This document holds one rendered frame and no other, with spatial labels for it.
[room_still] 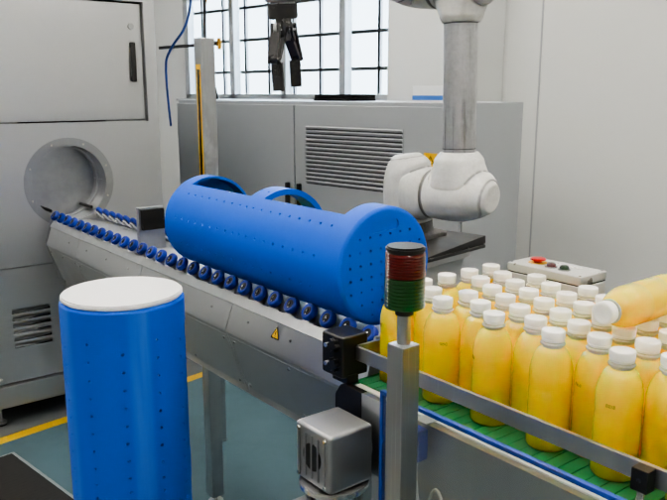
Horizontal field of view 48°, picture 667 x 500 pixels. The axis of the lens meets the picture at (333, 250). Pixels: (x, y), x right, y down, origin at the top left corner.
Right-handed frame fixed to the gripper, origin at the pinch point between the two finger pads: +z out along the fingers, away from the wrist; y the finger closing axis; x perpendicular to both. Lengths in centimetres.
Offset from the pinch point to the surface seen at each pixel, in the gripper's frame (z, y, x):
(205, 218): 36.6, -1.5, 26.8
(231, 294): 57, -6, 19
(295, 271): 42, -28, -9
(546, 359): 41, -72, -68
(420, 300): 28, -82, -49
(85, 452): 77, -62, 32
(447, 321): 41, -57, -50
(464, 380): 52, -59, -53
